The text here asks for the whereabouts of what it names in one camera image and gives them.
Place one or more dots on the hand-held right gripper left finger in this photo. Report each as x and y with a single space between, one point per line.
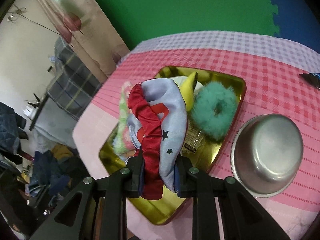
140 180

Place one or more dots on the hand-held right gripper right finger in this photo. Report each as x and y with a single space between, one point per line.
177 180

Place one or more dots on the red and gold tin box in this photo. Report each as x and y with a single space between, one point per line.
155 212

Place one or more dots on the pack of cotton swabs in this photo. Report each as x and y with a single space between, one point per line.
192 137

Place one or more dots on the red and blue star scrunchie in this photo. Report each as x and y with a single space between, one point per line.
160 120

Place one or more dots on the pink green striped towel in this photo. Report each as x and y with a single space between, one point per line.
122 120

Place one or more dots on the teal fluffy scrunchie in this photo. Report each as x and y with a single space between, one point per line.
207 120

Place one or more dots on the yellow duck toy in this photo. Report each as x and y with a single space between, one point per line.
188 92

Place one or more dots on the pile of clothes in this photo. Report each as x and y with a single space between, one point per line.
55 165

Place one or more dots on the stainless steel bowl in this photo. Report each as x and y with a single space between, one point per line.
267 150

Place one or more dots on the blue plaid blanket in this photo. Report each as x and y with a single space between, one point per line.
72 80

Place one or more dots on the pink checked tablecloth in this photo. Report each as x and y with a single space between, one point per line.
262 67

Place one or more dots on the beige floral curtain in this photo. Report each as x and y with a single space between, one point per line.
82 37

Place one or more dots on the dark blue wrapper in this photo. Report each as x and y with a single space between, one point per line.
311 78

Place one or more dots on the green foam mat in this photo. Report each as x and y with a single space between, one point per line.
175 5

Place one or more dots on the ceiling lamp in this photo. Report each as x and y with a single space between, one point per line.
16 13

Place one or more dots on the blue foam mat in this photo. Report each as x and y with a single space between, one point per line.
300 12

